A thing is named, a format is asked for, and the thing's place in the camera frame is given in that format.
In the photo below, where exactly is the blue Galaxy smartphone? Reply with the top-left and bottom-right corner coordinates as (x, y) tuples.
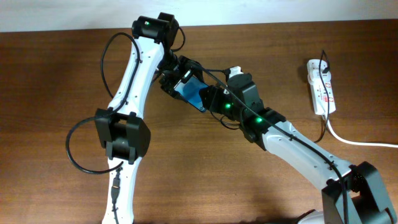
(174, 77), (208, 113)

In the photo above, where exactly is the black USB charging cable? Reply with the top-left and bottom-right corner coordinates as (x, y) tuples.
(210, 49), (331, 144)

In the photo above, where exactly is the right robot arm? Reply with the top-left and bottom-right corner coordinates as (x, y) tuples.
(199, 73), (397, 223)

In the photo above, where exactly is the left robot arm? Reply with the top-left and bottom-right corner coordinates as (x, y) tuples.
(95, 12), (206, 223)

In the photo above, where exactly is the white power strip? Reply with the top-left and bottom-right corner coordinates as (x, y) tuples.
(307, 68), (336, 116)

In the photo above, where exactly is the right black camera cable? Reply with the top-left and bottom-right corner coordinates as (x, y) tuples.
(186, 60), (349, 224)

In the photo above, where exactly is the black camera cable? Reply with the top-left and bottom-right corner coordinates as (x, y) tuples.
(65, 26), (187, 224)
(186, 60), (349, 224)

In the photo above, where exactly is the white USB wall charger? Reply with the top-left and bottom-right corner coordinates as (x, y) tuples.
(307, 59), (329, 79)

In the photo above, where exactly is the white power strip cord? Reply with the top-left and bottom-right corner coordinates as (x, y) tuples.
(322, 114), (398, 149)

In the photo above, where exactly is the left black camera cable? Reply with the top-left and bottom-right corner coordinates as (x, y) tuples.
(65, 26), (187, 224)

